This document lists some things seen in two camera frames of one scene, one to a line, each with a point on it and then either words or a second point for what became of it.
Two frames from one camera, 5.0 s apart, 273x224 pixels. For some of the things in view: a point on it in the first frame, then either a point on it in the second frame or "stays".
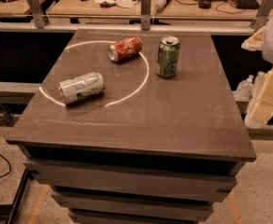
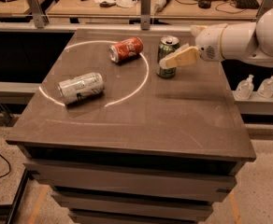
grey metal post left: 41,20 stays
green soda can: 168,50 stays
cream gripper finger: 254,43 -> 196,29
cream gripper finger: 272,96 -> 184,55
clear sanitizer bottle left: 243,90 stays
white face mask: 125,2 stays
